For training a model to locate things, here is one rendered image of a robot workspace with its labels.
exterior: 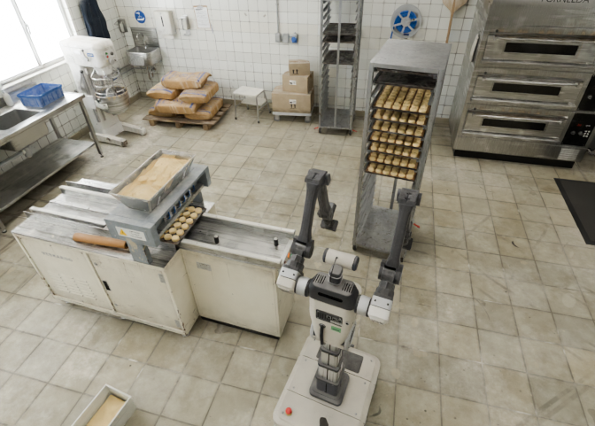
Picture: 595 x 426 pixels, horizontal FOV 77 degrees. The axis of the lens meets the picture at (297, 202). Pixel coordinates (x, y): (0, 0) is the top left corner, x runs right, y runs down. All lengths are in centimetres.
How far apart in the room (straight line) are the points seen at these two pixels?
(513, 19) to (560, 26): 46
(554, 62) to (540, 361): 317
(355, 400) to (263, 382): 70
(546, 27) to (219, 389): 462
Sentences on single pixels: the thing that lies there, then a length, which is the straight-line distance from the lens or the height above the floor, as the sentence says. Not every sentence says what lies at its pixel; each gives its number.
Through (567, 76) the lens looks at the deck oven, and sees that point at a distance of 528.
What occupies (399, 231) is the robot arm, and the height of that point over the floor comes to 148.
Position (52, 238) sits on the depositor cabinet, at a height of 84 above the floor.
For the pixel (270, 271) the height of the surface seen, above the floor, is 81.
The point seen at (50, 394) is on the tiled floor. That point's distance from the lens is 341.
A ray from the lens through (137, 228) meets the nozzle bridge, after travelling 243.
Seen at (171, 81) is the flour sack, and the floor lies 65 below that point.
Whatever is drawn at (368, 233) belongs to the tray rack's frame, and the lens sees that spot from 373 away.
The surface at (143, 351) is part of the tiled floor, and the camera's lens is 330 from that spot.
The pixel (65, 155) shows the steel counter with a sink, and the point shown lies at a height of 23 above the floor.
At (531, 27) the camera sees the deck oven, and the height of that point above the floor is 163.
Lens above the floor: 263
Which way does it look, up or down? 38 degrees down
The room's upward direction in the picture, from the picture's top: 1 degrees counter-clockwise
